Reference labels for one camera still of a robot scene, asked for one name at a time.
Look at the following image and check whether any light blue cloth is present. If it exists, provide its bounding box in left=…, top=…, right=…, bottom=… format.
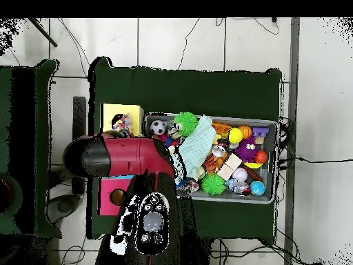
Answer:
left=177, top=114, right=217, bottom=180

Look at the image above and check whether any green spiky rubber ball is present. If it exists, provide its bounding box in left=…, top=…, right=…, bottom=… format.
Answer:
left=200, top=173, right=226, bottom=196
left=172, top=111, right=200, bottom=138

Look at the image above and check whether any colourful polka dot cloth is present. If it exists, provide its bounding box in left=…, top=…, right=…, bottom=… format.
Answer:
left=111, top=112, right=134, bottom=138

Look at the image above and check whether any silver mesh bin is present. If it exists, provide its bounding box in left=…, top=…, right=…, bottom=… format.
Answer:
left=144, top=112, right=279, bottom=205

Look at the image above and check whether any wooden box with three holes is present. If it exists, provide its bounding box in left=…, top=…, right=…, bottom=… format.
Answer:
left=97, top=103, right=145, bottom=217

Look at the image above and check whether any black and white soccer ball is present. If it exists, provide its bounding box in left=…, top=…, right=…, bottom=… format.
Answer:
left=150, top=119, right=168, bottom=136

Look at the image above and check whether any cream knitted cloth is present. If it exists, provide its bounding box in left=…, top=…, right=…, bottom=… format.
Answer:
left=192, top=164, right=207, bottom=181

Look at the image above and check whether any dark green table cloth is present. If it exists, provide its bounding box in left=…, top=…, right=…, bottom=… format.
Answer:
left=0, top=59, right=63, bottom=239
left=87, top=56, right=283, bottom=244

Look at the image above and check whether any yellow smooth ball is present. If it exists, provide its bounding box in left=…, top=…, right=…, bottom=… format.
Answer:
left=227, top=127, right=244, bottom=145

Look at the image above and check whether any white toy baseball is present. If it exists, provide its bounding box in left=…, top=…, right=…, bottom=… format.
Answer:
left=232, top=167, right=248, bottom=182

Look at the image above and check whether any purple furry monster toy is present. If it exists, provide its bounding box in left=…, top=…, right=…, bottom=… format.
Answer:
left=234, top=136, right=260, bottom=164

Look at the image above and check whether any orange toy basketball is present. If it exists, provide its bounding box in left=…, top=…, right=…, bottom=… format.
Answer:
left=238, top=124, right=253, bottom=139

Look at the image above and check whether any red orange ball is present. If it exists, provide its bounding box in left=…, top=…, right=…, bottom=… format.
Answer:
left=254, top=150, right=269, bottom=164

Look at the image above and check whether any blue globe ball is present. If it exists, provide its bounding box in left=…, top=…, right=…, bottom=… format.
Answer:
left=250, top=180, right=266, bottom=197

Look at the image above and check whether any black upright panel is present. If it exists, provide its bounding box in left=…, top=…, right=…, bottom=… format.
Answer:
left=72, top=96, right=87, bottom=195

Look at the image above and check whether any dark grey stand base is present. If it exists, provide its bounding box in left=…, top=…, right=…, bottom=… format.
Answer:
left=46, top=193, right=81, bottom=225

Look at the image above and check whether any black rod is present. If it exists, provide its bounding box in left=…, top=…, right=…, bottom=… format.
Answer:
left=27, top=17, right=59, bottom=48

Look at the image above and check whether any black cable with plug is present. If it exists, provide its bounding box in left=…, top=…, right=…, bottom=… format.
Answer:
left=294, top=156, right=353, bottom=164

